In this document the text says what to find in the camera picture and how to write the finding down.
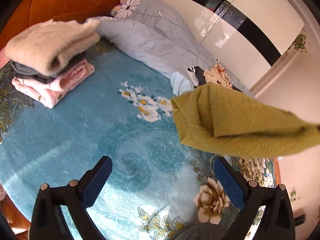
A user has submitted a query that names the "cream red floral garment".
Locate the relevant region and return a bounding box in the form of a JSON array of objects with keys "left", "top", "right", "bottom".
[{"left": 203, "top": 63, "right": 233, "bottom": 89}]

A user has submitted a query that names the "wall power socket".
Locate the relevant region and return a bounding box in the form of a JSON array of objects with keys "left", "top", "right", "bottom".
[{"left": 289, "top": 186, "right": 300, "bottom": 202}]

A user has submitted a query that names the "pink folded garment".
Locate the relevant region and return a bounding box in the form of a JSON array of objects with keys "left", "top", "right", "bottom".
[{"left": 11, "top": 59, "right": 95, "bottom": 109}]

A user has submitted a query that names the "dark grey folded garment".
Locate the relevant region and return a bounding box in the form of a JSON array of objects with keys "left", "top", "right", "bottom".
[{"left": 9, "top": 51, "right": 87, "bottom": 84}]

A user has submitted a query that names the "green hanging plant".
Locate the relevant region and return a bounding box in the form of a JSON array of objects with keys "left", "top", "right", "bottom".
[{"left": 291, "top": 34, "right": 307, "bottom": 53}]

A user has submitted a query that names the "black white garment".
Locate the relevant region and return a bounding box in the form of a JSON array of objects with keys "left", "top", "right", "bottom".
[{"left": 186, "top": 66, "right": 206, "bottom": 88}]

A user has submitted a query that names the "beige fuzzy folded sweater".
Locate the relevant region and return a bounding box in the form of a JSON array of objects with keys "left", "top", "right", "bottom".
[{"left": 5, "top": 18, "right": 100, "bottom": 76}]

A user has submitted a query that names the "light blue crumpled shirt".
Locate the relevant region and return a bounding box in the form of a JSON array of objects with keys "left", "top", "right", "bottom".
[{"left": 170, "top": 72, "right": 194, "bottom": 96}]

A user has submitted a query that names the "teal floral bed blanket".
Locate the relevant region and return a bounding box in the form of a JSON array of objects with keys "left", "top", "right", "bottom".
[{"left": 0, "top": 38, "right": 278, "bottom": 240}]

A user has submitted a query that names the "grey floral duvet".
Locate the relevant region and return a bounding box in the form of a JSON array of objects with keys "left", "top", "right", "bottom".
[{"left": 86, "top": 0, "right": 256, "bottom": 98}]

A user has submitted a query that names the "white black glossy wardrobe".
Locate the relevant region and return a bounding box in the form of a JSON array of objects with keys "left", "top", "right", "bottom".
[{"left": 161, "top": 0, "right": 304, "bottom": 88}]

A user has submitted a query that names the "mustard yellow knit sweater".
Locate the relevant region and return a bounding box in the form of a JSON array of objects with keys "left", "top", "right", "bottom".
[{"left": 171, "top": 82, "right": 319, "bottom": 159}]

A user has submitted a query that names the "orange wooden headboard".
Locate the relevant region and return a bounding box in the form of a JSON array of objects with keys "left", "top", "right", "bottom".
[{"left": 1, "top": 0, "right": 120, "bottom": 48}]

